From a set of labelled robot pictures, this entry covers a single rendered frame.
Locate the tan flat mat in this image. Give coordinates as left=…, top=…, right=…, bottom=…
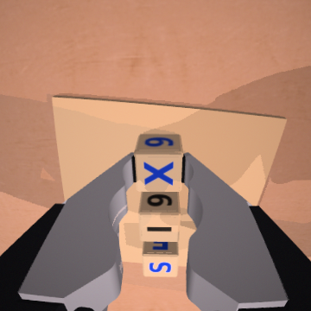
left=52, top=96, right=287, bottom=267

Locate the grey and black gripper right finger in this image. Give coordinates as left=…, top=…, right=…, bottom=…
left=181, top=152, right=311, bottom=311

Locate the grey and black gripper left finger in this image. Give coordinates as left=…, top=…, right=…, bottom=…
left=0, top=152, right=136, bottom=311

